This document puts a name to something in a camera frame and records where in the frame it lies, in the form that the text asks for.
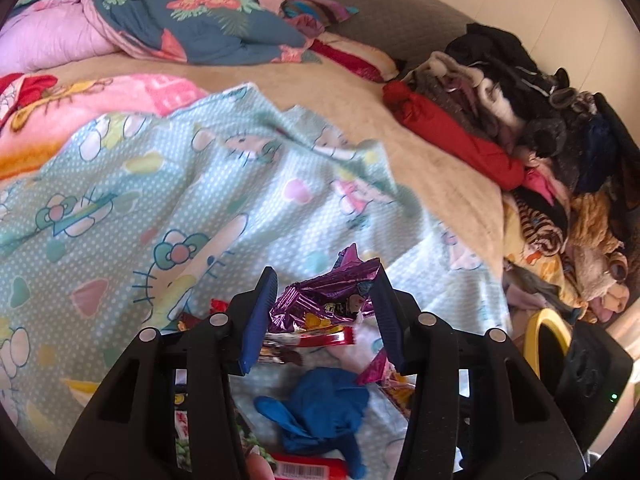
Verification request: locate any yellow rimmed trash bin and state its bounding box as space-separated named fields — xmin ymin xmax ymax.
xmin=523 ymin=309 xmax=572 ymax=388

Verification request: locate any purple foil snack wrapper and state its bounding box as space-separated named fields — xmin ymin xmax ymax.
xmin=269 ymin=244 xmax=382 ymax=334

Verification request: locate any left hand thumb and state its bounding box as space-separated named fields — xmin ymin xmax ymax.
xmin=245 ymin=453 xmax=274 ymax=480

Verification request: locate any green cartoon snack wrapper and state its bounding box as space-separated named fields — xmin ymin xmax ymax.
xmin=174 ymin=393 xmax=192 ymax=472

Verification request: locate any red candy bar wrapper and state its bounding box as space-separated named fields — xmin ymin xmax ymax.
xmin=258 ymin=326 xmax=355 ymax=366

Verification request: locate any red barcode package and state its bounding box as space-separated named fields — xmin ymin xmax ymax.
xmin=272 ymin=454 xmax=348 ymax=480

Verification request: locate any blue rubber glove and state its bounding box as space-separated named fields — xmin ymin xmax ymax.
xmin=254 ymin=367 xmax=370 ymax=479

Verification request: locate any pile of mixed clothes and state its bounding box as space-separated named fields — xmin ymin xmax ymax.
xmin=400 ymin=23 xmax=639 ymax=322

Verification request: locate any light blue Hello Kitty blanket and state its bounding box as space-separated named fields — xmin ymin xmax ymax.
xmin=1 ymin=84 xmax=510 ymax=466

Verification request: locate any red garment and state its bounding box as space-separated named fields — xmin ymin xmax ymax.
xmin=383 ymin=81 xmax=525 ymax=191

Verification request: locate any pink cartoon blanket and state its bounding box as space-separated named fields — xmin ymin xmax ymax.
xmin=1 ymin=73 xmax=206 ymax=180

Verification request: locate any beige bed cover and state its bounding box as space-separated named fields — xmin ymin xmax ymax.
xmin=51 ymin=53 xmax=503 ymax=275

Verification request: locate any red and cream pillow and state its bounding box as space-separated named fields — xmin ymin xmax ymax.
xmin=310 ymin=32 xmax=399 ymax=84

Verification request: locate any blue floral quilt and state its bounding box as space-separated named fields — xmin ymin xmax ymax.
xmin=1 ymin=0 xmax=315 ymax=75

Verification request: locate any grey headboard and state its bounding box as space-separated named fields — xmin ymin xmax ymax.
xmin=329 ymin=0 xmax=473 ymax=70

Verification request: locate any striped colourful cloth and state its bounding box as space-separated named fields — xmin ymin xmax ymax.
xmin=280 ymin=0 xmax=359 ymax=38

